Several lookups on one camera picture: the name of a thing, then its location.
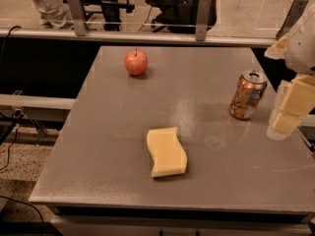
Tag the right metal bracket post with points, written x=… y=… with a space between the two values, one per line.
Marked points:
x=294 y=13

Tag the metal rail barrier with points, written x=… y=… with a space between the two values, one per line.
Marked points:
x=129 y=38

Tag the metal bracket post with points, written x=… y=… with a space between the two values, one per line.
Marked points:
x=204 y=8
x=294 y=13
x=78 y=17

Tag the red apple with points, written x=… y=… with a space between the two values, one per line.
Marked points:
x=136 y=62

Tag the yellow sponge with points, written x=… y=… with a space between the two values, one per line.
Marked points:
x=168 y=155

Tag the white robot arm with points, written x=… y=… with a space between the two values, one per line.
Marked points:
x=300 y=46

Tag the copper soda can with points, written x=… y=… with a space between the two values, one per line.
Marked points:
x=249 y=92

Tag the black office chair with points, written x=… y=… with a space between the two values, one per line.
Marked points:
x=180 y=16

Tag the middle metal bracket post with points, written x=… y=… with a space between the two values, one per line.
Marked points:
x=204 y=8

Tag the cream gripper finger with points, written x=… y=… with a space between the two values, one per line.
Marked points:
x=293 y=102
x=277 y=50

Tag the left metal bracket post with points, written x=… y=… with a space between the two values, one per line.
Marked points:
x=78 y=17

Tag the person in light trousers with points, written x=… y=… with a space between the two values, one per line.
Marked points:
x=54 y=14

